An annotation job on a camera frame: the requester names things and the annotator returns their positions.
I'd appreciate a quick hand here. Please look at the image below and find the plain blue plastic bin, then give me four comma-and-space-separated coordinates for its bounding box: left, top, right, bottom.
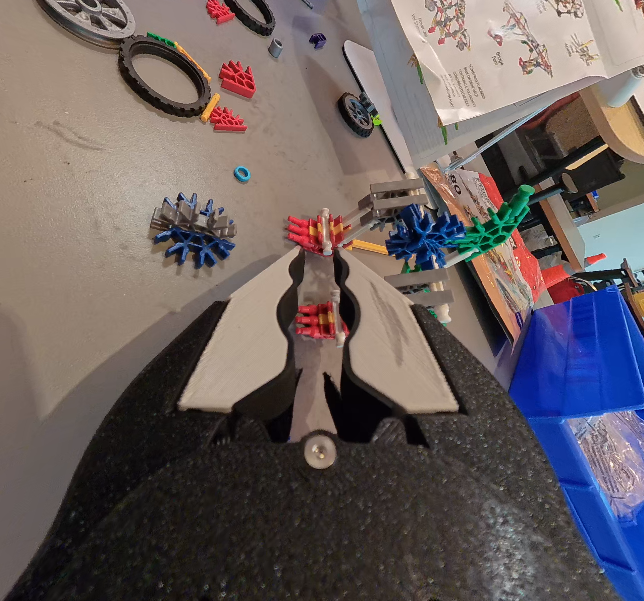
507, 286, 644, 601

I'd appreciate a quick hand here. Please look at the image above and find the round wooden table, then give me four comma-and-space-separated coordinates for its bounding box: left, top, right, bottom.
579, 85, 644, 165

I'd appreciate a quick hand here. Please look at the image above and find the blue snowflake connector pair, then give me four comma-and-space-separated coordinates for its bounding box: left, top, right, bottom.
152, 193, 237, 270

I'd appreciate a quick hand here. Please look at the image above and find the model instruction booklet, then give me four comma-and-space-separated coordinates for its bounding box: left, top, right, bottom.
348, 0, 610, 159

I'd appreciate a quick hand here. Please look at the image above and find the small black rubber tire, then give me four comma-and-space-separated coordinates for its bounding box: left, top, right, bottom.
220, 0, 276, 38

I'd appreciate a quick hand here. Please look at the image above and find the white booklet stand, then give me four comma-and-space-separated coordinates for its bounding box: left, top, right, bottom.
342, 40, 559, 176

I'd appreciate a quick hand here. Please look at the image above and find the grey clip connector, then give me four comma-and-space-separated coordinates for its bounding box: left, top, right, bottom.
204, 200, 237, 240
152, 198, 178, 230
176, 195, 203, 230

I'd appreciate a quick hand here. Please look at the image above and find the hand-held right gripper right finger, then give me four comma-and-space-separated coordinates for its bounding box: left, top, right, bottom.
333, 247, 461, 444

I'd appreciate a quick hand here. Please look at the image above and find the toy dinosaur model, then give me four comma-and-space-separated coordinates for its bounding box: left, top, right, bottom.
286, 184, 535, 349

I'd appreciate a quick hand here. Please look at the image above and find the toy kit plastic bag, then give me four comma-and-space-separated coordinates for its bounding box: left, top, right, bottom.
419, 165, 548, 346

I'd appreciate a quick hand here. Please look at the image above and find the small black toy wheel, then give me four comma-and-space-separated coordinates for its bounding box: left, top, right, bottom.
337, 92, 376, 138

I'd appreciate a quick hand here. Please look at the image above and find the large white instruction sheet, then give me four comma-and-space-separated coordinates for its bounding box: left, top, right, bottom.
571, 0, 644, 80

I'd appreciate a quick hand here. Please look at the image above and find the clear plastic bag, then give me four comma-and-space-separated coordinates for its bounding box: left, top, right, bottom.
571, 410, 644, 521

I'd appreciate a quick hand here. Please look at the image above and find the wide red fan connector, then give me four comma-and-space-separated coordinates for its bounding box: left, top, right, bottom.
218, 60, 257, 99

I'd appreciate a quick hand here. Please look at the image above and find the small white clip holder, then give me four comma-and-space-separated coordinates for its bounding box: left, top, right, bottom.
606, 64, 644, 108

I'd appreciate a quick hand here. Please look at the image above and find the large black rubber tire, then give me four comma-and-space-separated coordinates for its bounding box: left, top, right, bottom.
118, 34, 212, 119

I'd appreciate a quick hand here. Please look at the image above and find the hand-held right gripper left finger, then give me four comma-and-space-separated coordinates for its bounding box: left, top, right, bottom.
177, 247, 305, 443

